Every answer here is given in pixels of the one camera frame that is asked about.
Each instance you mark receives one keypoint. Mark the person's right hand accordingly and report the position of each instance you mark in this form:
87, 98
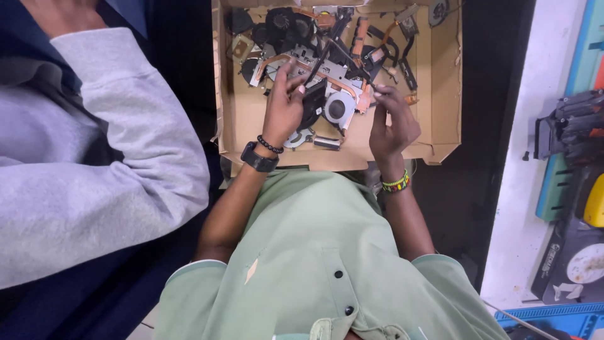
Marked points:
391, 127

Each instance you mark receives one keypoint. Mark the person's left hand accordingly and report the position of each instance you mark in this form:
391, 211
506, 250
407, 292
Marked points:
281, 111

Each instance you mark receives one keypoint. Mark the black laptop cooling fan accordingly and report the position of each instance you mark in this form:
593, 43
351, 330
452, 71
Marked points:
315, 101

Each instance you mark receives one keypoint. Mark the silver fan cover plate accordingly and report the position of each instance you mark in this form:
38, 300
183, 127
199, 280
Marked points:
298, 138

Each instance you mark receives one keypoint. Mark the black smartwatch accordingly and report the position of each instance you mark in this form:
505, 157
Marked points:
258, 159

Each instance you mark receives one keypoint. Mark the small black rectangular part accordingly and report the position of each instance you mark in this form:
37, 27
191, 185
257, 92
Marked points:
327, 142

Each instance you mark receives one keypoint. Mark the silver round fan with copper pipe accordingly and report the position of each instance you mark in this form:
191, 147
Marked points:
337, 109

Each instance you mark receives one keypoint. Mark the shallow cardboard box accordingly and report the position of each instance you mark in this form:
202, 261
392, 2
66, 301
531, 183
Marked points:
439, 94

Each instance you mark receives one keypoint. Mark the pile of fans and heatsinks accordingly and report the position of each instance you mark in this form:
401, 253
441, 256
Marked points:
321, 42

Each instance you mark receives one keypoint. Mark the green polo shirt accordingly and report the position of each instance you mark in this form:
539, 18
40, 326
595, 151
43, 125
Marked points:
321, 264

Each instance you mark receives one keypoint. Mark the stack of black laptop parts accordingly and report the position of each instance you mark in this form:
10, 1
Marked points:
573, 125

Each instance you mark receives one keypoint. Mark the yellow tool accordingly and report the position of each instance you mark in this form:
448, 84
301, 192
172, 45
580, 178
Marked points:
595, 207

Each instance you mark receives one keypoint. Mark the black mat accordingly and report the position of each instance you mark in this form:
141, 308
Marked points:
557, 278

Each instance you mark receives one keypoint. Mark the thin grey rod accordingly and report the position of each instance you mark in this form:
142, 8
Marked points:
519, 320

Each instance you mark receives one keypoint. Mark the white round dish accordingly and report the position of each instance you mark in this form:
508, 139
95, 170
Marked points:
586, 264

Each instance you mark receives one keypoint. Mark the blue ridged tray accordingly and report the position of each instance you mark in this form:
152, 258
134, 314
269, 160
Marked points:
566, 319

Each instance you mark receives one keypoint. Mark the small copper bracket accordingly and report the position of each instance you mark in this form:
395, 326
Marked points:
411, 99

